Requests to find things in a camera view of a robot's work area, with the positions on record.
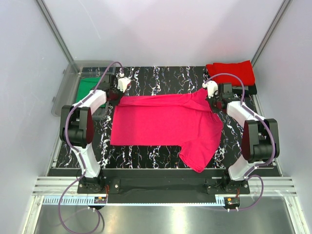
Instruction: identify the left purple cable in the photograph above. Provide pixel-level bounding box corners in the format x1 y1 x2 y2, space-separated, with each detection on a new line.
58 61 125 232

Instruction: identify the green t shirt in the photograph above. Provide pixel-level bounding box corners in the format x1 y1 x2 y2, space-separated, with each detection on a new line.
73 77 106 111

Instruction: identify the aluminium frame rail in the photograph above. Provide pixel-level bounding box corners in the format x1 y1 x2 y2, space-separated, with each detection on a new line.
33 176 76 195

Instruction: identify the right orange connector board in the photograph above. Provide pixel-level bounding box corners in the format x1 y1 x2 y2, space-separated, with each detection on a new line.
226 197 240 205

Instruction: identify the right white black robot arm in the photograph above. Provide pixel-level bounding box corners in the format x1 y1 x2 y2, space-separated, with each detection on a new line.
202 80 280 193

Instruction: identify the black marbled table mat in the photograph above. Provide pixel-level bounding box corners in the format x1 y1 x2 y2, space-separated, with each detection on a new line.
92 66 243 169

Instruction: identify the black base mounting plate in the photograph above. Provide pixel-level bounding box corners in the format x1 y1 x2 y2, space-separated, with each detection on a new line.
77 168 250 204

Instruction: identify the left orange connector board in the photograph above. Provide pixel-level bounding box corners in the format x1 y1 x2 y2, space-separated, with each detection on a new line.
95 196 107 204

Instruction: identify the folded black t shirt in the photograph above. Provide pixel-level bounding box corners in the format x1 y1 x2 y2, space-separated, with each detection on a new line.
232 84 257 97

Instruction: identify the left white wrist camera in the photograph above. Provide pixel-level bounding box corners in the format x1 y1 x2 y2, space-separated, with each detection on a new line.
117 77 131 93

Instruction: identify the orange connector board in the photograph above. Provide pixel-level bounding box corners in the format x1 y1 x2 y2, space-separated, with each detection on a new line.
226 197 240 205
95 196 107 204

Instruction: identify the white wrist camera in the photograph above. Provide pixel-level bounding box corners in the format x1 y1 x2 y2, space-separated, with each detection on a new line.
117 77 131 93
202 80 218 98

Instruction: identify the clear plastic bin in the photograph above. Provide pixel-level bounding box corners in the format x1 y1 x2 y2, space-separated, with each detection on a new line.
52 60 112 117

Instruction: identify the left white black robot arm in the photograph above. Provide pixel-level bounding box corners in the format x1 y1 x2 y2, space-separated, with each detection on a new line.
59 73 131 193

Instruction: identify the pink t shirt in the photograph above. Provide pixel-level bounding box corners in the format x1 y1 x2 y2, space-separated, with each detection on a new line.
110 88 223 173

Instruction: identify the white slotted cable duct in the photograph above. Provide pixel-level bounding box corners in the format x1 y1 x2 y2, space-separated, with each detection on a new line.
43 195 106 206

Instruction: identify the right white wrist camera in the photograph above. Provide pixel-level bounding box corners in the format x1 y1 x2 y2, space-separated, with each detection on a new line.
202 80 218 98

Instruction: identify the folded red t shirt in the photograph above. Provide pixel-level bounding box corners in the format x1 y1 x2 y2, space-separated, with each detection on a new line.
206 60 255 86

